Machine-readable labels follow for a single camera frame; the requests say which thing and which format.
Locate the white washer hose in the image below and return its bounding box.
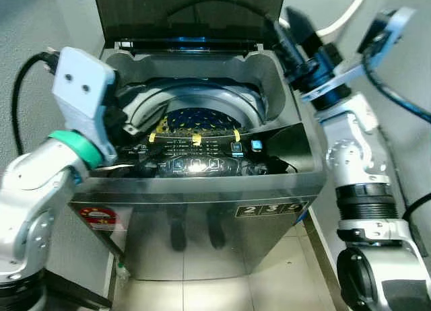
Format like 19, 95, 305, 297
315, 0, 372, 40

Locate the dark tinted washer lid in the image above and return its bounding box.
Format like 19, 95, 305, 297
92, 0, 288, 54

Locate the black washer control panel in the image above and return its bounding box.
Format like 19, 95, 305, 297
101, 133, 298, 179

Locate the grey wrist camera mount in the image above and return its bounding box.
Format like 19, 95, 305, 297
52, 47, 119, 165
300, 7, 417, 103

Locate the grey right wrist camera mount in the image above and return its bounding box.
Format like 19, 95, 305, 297
300, 7, 417, 103

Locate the black number label strip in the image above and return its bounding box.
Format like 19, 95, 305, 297
235, 201, 310, 218

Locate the silver top-load washing machine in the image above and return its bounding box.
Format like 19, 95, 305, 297
67, 0, 329, 282

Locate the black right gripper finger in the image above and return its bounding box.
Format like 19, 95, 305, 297
288, 7, 324, 53
266, 15, 304, 69

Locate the steel washer drum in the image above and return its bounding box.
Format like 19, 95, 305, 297
123, 81, 268, 140

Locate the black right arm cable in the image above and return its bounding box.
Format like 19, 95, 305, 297
360, 48, 431, 258

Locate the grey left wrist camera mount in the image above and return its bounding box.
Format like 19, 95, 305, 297
52, 47, 119, 165

